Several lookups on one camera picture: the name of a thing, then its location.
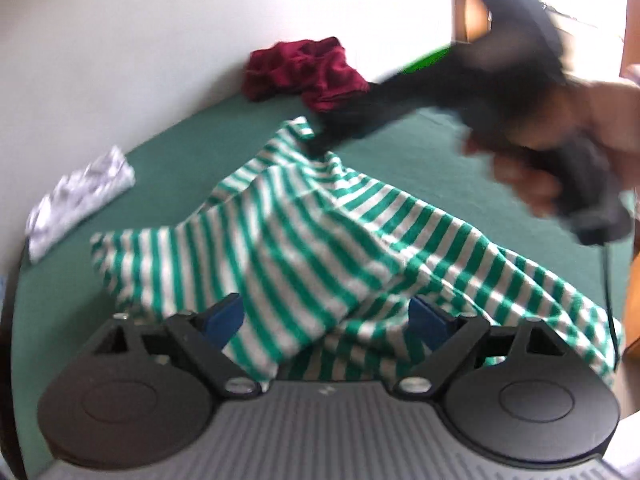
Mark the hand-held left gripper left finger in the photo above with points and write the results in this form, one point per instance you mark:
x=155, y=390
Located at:
x=225, y=317

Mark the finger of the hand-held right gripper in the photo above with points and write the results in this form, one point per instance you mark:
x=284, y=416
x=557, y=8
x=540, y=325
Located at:
x=330, y=130

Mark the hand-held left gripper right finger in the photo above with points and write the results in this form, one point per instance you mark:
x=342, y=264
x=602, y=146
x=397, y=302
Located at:
x=430, y=322

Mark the green white striped shirt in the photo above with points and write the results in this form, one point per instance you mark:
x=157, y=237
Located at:
x=300, y=240

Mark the person's right hand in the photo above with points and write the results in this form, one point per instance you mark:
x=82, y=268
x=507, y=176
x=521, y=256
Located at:
x=605, y=120

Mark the red knit sweater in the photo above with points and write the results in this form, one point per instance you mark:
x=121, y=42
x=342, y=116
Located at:
x=310, y=70

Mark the green table cloth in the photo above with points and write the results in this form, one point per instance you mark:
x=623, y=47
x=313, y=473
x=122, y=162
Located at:
x=175, y=160

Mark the white folded shirt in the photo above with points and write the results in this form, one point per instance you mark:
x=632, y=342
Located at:
x=80, y=190

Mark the wooden window frame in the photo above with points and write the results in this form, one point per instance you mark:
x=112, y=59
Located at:
x=472, y=10

